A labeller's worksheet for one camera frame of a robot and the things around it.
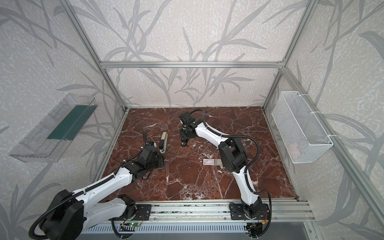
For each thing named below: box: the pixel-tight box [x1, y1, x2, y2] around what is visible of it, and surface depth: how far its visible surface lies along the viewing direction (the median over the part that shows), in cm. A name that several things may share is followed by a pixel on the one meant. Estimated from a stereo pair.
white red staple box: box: [203, 158, 223, 166], surface depth 93 cm
